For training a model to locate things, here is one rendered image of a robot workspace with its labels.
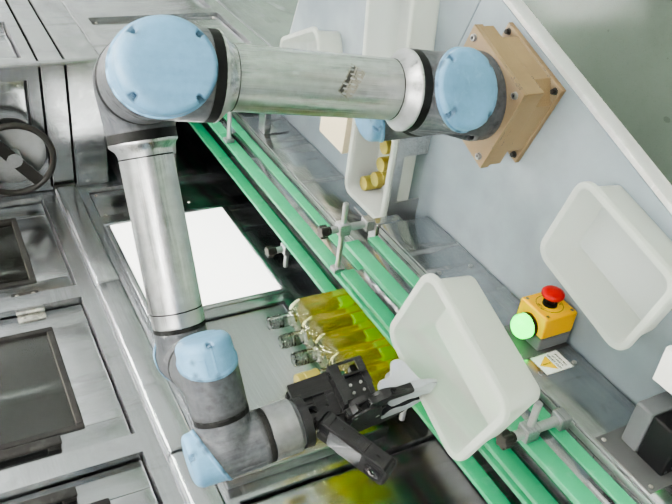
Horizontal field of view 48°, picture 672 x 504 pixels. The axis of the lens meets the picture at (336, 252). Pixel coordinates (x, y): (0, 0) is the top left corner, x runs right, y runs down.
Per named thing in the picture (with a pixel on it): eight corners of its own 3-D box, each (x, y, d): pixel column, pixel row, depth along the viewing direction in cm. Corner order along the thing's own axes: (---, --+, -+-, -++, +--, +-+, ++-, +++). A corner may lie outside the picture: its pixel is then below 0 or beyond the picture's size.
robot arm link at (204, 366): (158, 337, 103) (178, 412, 105) (180, 352, 93) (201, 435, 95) (213, 319, 106) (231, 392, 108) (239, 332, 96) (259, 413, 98)
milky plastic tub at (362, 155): (374, 184, 183) (342, 189, 179) (388, 96, 171) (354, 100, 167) (413, 220, 171) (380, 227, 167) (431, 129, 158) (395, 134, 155)
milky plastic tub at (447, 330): (478, 254, 105) (427, 265, 102) (565, 396, 95) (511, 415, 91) (431, 318, 119) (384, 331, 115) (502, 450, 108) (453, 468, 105)
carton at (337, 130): (345, 127, 191) (319, 130, 188) (355, 67, 182) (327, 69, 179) (369, 150, 183) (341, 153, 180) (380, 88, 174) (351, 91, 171)
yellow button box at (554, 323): (542, 318, 139) (511, 327, 136) (554, 285, 135) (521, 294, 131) (569, 342, 134) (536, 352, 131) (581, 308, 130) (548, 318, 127)
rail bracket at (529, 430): (556, 414, 121) (490, 438, 115) (569, 380, 117) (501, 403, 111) (573, 431, 119) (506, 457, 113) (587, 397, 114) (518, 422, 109)
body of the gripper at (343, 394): (364, 352, 107) (285, 379, 103) (391, 405, 103) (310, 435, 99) (356, 377, 114) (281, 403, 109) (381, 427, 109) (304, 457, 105)
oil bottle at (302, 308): (371, 299, 168) (283, 321, 159) (374, 279, 165) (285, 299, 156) (384, 314, 164) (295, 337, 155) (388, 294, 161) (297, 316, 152)
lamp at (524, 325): (517, 326, 134) (504, 330, 133) (523, 306, 132) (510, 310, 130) (534, 342, 131) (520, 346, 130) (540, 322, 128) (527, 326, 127)
